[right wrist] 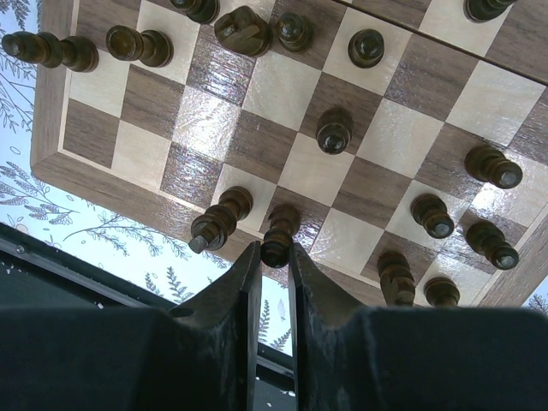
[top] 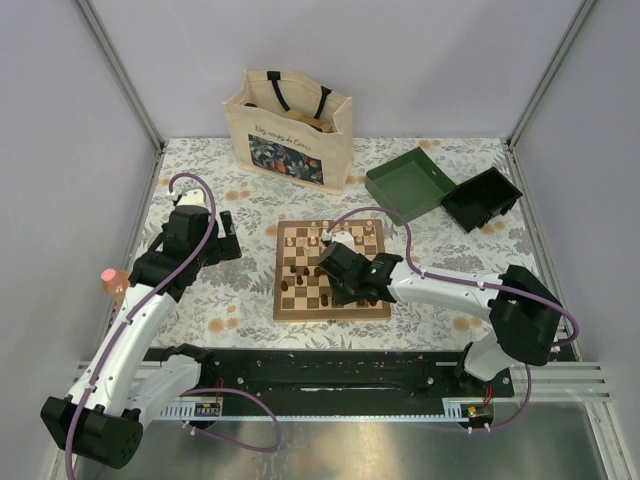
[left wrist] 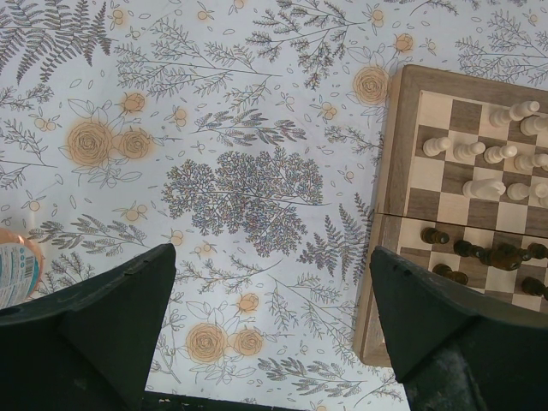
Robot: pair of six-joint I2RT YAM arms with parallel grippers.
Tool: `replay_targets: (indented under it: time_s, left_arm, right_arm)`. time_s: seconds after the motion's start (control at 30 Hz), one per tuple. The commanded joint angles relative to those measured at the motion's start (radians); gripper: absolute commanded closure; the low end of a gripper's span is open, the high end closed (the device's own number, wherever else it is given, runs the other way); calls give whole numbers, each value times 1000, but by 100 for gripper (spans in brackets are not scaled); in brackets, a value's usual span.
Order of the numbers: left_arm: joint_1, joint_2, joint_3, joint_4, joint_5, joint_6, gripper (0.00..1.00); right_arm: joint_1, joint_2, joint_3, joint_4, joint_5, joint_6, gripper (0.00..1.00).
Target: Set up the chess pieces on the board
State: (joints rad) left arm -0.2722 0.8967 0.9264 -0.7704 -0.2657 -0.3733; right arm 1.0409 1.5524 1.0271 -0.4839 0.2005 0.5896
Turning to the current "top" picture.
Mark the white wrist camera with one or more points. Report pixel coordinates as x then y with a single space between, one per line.
342 237
192 197

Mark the black plastic bin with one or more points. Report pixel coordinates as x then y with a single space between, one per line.
473 203

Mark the pink capped bottle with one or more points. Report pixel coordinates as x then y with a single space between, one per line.
115 283

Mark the wooden chess board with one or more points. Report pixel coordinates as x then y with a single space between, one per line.
302 290

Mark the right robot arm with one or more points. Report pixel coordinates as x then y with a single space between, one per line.
523 313

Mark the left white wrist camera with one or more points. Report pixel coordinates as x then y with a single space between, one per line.
192 197

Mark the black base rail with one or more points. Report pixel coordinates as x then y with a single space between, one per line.
334 383

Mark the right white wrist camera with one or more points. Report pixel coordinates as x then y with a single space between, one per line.
342 237

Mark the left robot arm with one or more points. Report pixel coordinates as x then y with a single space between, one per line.
103 415

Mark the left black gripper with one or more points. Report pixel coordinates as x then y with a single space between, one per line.
225 248

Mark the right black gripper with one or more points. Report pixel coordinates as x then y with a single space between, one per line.
340 298

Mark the beige printed tote bag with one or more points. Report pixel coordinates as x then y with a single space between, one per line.
285 125

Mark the green open box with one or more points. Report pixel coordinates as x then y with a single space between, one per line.
410 184

